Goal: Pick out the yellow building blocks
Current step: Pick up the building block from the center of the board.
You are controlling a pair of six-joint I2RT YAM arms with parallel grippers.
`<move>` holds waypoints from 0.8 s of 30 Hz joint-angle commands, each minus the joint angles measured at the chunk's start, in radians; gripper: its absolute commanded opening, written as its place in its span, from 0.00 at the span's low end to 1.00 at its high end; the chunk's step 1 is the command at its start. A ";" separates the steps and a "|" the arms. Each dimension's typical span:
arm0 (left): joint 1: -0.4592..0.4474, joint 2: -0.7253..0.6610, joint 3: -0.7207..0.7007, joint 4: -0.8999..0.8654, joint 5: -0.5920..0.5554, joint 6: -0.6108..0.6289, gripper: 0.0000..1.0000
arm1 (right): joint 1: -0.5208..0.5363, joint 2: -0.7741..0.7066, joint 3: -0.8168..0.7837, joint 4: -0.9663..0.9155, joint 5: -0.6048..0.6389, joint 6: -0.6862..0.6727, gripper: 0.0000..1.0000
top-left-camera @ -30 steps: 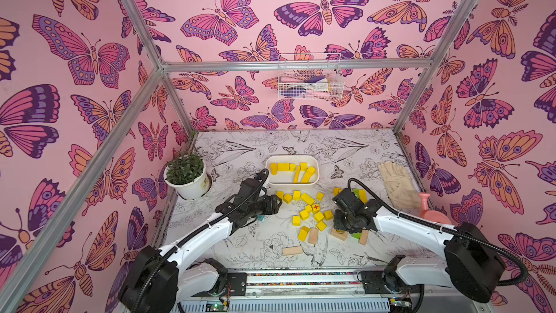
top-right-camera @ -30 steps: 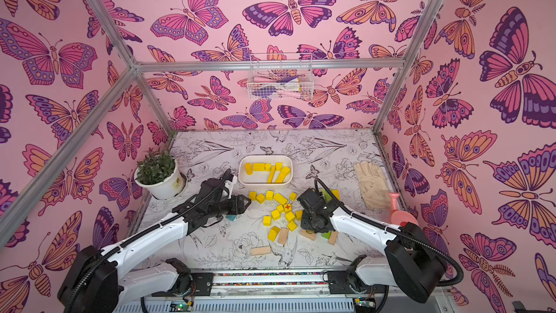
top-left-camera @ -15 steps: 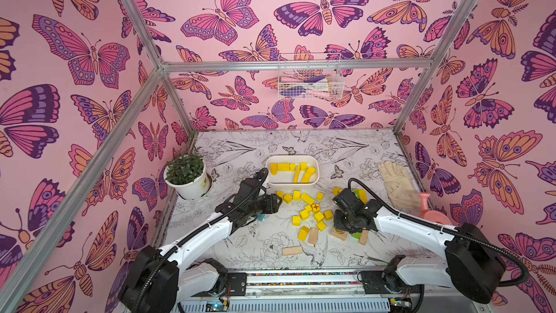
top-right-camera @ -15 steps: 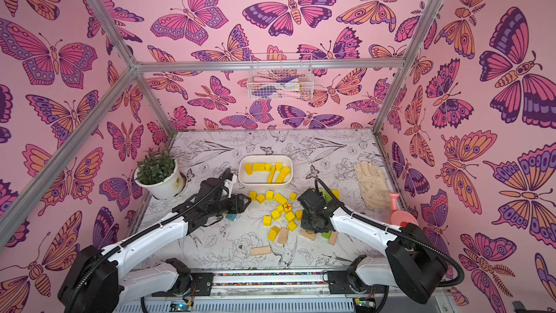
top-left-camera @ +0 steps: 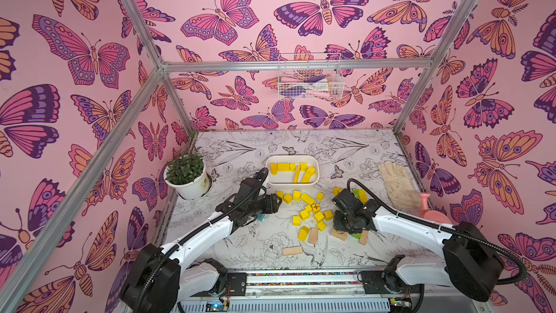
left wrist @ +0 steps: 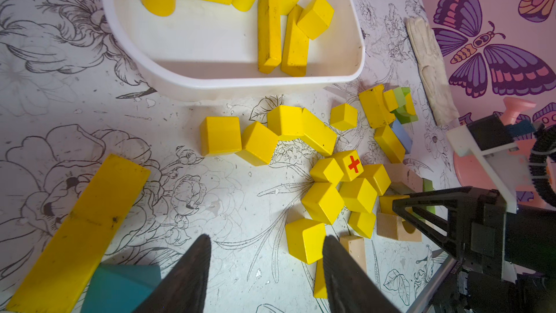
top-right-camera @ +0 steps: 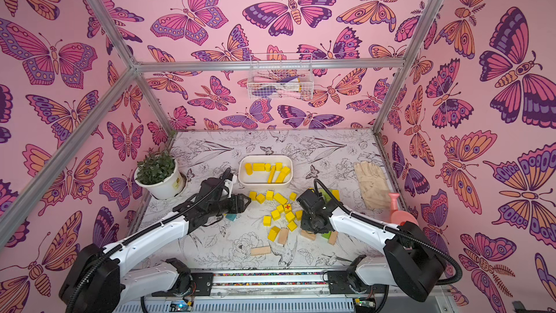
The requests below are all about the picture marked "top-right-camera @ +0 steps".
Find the wire basket on wall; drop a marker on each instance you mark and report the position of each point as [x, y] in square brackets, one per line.
[281, 76]

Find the potted green plant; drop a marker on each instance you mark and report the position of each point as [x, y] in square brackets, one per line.
[159, 173]

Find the beige work glove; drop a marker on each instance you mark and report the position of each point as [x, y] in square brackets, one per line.
[373, 185]

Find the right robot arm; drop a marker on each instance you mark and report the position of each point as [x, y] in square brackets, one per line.
[412, 263]

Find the yellow cylinder block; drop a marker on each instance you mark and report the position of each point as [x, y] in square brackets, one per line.
[248, 168]

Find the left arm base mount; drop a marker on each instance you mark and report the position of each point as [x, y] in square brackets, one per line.
[193, 284]

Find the white plastic bin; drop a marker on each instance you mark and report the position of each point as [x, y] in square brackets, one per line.
[264, 179]

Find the teal block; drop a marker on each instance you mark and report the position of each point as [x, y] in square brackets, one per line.
[231, 217]

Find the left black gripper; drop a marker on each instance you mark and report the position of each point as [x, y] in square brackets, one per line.
[237, 203]

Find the long natural wood block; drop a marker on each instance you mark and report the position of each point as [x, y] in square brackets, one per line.
[260, 251]

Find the natural wood block upright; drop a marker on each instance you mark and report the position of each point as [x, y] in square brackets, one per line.
[283, 236]

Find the pink watering can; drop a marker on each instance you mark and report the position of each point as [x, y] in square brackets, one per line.
[397, 216]

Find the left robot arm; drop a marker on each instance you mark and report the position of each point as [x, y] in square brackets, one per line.
[104, 277]

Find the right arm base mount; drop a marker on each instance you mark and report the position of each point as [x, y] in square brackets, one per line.
[346, 282]

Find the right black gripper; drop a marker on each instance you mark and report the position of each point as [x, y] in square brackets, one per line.
[304, 202]

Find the natural wood arch block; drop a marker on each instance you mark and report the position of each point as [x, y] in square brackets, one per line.
[307, 235]

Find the yellow long block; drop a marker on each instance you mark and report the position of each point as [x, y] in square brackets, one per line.
[284, 173]

